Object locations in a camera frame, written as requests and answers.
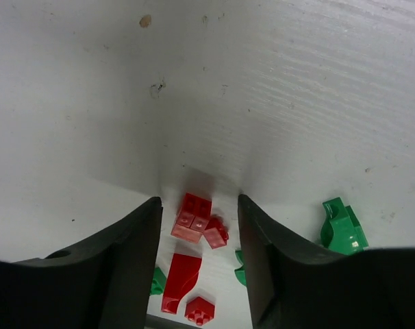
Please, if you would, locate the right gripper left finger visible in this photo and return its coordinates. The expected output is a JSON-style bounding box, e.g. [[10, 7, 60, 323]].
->
[[0, 197, 162, 328]]

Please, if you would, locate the red double slope brick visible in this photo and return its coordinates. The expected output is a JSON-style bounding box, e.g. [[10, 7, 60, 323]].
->
[[171, 193, 212, 244]]

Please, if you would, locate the green arch lego piece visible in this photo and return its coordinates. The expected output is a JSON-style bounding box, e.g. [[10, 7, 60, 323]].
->
[[320, 197, 368, 255]]

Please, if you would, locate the small red lego cube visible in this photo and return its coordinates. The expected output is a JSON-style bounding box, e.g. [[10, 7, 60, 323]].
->
[[184, 297, 215, 326]]

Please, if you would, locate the red curved slope piece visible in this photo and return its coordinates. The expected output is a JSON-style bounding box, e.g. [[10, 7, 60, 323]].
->
[[161, 253, 202, 315]]

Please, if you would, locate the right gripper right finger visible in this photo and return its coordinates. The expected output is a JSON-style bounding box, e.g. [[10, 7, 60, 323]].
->
[[238, 194, 415, 328]]

